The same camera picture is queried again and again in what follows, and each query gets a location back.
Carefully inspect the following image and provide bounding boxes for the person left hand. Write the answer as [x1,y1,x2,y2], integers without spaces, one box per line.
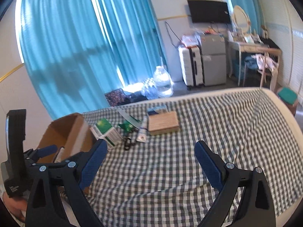
[3,192,28,223]

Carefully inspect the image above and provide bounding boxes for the brown cardboard box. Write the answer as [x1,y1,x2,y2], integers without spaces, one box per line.
[38,113,96,163]

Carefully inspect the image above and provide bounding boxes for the green white medicine box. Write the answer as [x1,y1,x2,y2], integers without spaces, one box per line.
[90,118,123,150]

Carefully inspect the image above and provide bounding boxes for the black scissors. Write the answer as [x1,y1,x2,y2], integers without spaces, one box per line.
[123,134,136,151]

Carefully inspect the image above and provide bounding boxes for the toothpaste tube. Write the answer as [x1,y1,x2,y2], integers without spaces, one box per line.
[136,116,148,143]

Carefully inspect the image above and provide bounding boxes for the checkered bed sheet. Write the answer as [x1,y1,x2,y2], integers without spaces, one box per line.
[86,88,302,226]

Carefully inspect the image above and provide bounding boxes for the long grey flat strip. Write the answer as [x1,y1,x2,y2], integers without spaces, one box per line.
[117,108,141,129]

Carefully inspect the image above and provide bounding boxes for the dark patterned bag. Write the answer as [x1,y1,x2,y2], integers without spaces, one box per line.
[105,88,128,107]

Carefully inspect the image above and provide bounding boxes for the flat brown cardboard package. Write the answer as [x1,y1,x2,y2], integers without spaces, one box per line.
[148,111,180,135]

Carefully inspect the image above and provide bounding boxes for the blue white small box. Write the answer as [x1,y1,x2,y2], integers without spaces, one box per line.
[147,104,168,116]

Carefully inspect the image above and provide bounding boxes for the teal stool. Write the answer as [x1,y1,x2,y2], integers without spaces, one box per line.
[277,87,298,116]

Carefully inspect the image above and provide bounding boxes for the pack of water bottles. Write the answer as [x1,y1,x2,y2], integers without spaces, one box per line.
[141,78,158,100]

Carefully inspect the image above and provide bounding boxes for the blue window curtain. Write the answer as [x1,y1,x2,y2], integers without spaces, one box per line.
[19,0,167,119]

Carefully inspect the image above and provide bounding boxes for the large clear water jug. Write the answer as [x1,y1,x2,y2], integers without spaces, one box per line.
[154,66,173,97]

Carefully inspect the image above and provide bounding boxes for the wooden chair with clothes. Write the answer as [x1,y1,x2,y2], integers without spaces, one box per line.
[242,54,279,92]

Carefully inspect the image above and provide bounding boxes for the grey mini fridge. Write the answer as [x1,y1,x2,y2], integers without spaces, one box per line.
[200,34,227,86]

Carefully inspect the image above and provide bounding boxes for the wooden dressing desk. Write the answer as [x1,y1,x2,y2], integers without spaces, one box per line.
[227,40,282,87]

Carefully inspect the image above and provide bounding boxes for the white suitcase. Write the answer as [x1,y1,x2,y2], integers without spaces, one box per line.
[178,46,203,88]

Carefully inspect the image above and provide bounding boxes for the oval vanity mirror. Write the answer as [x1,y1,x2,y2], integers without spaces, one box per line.
[232,5,251,36]

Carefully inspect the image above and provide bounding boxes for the black wall television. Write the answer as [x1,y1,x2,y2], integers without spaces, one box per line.
[187,0,231,24]

